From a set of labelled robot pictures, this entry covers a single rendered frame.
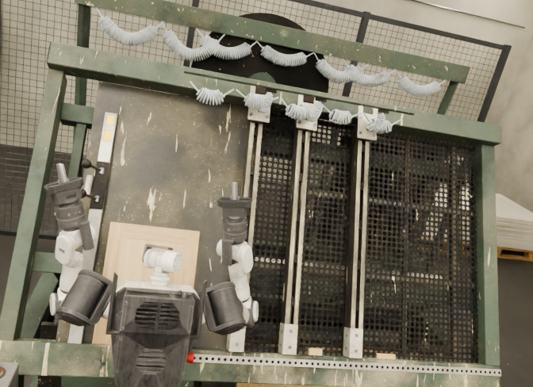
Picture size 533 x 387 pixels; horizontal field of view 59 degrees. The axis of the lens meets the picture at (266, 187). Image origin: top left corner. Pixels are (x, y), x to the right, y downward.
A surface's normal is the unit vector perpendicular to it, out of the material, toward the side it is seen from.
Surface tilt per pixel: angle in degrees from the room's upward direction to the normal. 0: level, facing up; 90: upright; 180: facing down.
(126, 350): 82
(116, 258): 58
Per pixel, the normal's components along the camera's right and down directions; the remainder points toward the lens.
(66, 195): 0.69, 0.16
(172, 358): 0.20, 0.22
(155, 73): 0.26, -0.19
